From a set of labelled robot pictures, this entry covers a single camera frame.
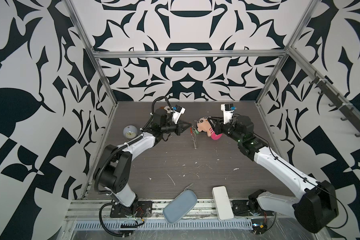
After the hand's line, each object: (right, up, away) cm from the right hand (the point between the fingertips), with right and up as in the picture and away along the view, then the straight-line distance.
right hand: (211, 117), depth 75 cm
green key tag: (-6, -8, +10) cm, 15 cm away
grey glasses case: (-17, -44, -2) cm, 47 cm away
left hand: (-9, -2, +7) cm, 11 cm away
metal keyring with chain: (-8, -10, +8) cm, 15 cm away
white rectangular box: (+5, -41, -3) cm, 41 cm away
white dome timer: (-46, -9, +18) cm, 50 cm away
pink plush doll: (-1, -4, +22) cm, 23 cm away
